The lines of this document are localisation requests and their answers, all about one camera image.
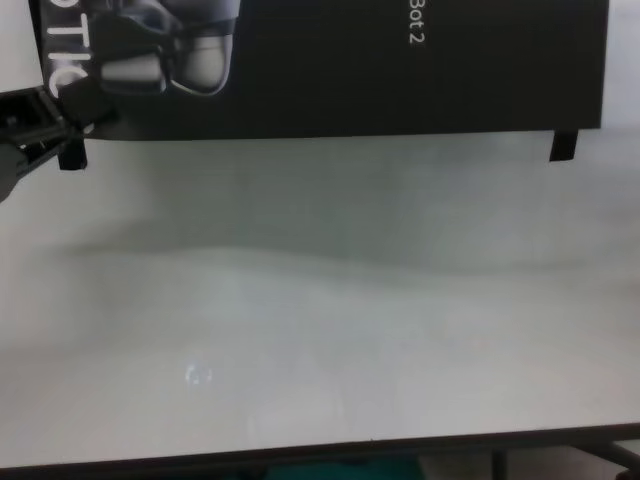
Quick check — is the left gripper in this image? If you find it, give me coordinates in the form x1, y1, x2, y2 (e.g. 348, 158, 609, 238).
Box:
0, 77, 120, 205

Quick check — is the black robot poster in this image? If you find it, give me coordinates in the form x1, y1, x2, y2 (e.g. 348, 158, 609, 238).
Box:
30, 0, 610, 142

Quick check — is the grey table leg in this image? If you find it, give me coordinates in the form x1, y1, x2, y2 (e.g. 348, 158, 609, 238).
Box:
489, 447, 508, 480

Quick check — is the grey table crossbar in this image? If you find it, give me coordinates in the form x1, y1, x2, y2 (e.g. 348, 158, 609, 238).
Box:
579, 437, 640, 472

